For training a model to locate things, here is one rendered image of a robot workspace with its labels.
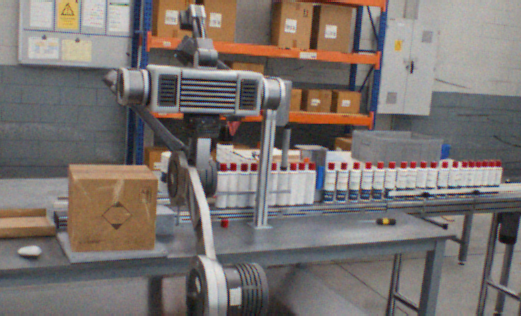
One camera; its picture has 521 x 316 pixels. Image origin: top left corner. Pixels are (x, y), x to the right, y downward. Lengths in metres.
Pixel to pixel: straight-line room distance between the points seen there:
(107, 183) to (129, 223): 0.17
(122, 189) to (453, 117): 7.38
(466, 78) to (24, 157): 5.92
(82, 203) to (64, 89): 4.96
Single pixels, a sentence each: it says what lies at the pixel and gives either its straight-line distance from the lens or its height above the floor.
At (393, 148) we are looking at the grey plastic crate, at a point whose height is 0.95.
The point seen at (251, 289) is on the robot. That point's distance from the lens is 1.89.
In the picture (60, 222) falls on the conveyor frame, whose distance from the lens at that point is 2.68.
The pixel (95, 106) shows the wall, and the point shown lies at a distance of 7.27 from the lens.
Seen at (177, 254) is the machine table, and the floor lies 0.83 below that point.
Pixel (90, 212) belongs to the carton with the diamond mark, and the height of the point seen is 1.00.
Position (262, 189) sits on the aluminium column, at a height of 1.00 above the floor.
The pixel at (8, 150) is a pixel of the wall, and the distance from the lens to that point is 7.28.
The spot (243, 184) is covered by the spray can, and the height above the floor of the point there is 0.99.
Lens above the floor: 1.63
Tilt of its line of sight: 10 degrees down
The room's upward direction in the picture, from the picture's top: 5 degrees clockwise
